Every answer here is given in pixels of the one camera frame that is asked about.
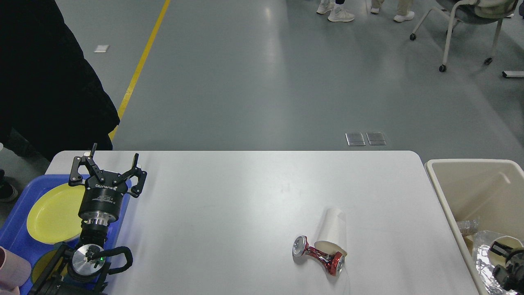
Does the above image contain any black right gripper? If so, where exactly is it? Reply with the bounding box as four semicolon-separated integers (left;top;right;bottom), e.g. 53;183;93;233
490;241;524;293

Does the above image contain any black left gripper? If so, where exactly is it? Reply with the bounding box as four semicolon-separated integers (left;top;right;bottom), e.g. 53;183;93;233
68;142;147;224

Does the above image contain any white paper cup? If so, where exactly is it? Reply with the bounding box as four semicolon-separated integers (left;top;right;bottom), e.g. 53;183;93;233
314;208;348;256
488;236;523;266

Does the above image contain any aluminium foil tray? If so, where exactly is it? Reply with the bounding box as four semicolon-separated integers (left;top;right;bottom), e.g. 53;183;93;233
473;230;518;295

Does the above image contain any yellow plastic plate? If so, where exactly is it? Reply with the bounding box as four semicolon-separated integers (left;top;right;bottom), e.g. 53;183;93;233
26;184;85;244

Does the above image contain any pink mug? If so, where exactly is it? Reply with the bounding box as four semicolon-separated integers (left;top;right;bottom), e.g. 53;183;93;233
0;247;32;295

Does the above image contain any red snack wrapper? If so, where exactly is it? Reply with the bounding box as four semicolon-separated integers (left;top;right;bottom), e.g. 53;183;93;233
292;235;346;277

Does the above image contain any foil sheet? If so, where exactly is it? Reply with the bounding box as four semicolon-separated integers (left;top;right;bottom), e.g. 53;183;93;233
455;217;480;237

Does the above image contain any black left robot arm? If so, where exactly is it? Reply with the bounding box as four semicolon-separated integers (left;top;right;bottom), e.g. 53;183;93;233
28;144;147;295

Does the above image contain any beige plastic bin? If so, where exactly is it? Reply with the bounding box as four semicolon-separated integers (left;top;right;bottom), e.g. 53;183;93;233
425;159;524;295

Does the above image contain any person in black coat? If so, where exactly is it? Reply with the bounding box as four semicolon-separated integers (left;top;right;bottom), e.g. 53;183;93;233
1;0;120;160

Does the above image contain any blue plastic tray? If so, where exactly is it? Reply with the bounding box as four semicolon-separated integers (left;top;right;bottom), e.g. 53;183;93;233
0;175;129;295

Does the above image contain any white floor label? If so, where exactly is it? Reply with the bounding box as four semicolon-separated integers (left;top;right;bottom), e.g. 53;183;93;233
93;45;110;53

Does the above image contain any right floor metal plate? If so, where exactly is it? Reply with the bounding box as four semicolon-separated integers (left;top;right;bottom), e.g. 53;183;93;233
366;132;387;145

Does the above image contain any floor metal plate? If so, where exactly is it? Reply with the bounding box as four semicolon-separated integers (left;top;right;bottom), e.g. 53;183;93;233
346;132;366;146
366;132;387;145

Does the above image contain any metal bar on floor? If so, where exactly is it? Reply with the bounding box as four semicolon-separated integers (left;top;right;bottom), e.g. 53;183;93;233
502;70;524;79

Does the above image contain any left floor metal plate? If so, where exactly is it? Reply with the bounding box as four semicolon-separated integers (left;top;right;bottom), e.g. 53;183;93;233
346;132;366;146

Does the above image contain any white rolling chair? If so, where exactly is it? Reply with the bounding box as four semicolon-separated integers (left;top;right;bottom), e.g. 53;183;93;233
409;0;519;73

